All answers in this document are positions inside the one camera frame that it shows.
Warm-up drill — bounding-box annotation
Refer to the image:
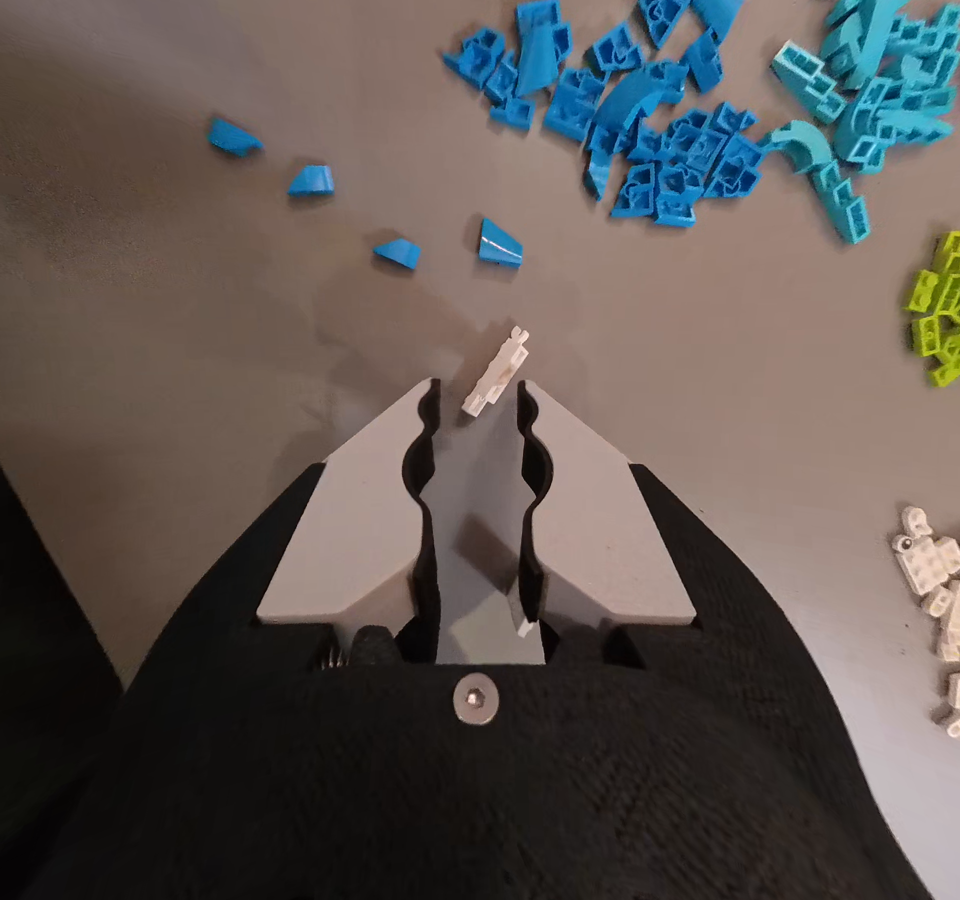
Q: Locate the white lego piece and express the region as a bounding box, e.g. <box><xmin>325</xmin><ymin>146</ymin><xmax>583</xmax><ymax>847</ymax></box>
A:
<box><xmin>460</xmin><ymin>326</ymin><xmax>531</xmax><ymax>419</ymax></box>

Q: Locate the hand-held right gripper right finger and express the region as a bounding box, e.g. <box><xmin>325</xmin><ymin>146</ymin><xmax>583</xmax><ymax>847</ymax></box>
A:
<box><xmin>513</xmin><ymin>380</ymin><xmax>697</xmax><ymax>640</ymax></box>

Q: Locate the pile of turquoise lego bricks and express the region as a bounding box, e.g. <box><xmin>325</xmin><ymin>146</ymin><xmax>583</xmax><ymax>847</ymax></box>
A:
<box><xmin>757</xmin><ymin>0</ymin><xmax>960</xmax><ymax>246</ymax></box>

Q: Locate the pile of lime lego bricks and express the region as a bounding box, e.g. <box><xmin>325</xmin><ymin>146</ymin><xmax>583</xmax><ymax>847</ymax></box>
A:
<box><xmin>903</xmin><ymin>231</ymin><xmax>960</xmax><ymax>390</ymax></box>

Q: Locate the pile of blue lego bricks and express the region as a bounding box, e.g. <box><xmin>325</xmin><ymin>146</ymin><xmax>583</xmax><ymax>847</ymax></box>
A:
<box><xmin>441</xmin><ymin>0</ymin><xmax>768</xmax><ymax>230</ymax></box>

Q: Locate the pile of white lego bricks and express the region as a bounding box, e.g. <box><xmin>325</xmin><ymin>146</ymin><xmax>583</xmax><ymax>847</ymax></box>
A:
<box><xmin>891</xmin><ymin>506</ymin><xmax>960</xmax><ymax>738</ymax></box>

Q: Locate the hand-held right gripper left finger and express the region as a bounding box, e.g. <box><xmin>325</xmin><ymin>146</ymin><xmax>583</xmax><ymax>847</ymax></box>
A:
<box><xmin>257</xmin><ymin>378</ymin><xmax>441</xmax><ymax>665</ymax></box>

